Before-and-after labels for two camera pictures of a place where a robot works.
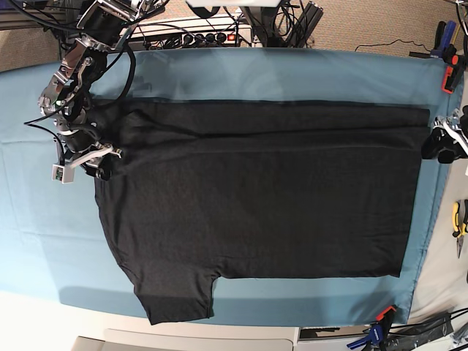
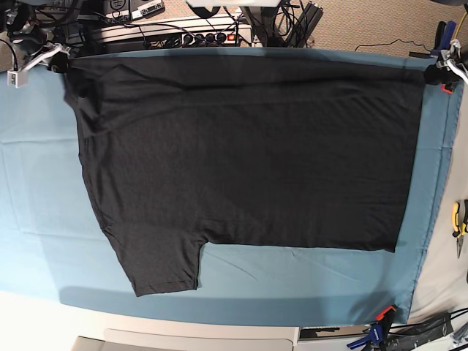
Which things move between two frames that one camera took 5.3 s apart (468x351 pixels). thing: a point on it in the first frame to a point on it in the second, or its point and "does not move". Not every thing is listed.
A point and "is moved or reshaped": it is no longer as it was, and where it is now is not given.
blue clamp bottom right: [378, 331] does not move
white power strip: [189, 35] does not move
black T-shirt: [210, 189] is moved or reshaped
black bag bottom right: [412, 335] does not move
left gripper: [439, 144] to [433, 74]
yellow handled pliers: [460, 220] does not move
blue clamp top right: [443, 47] does not move
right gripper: [77, 153] to [35, 44]
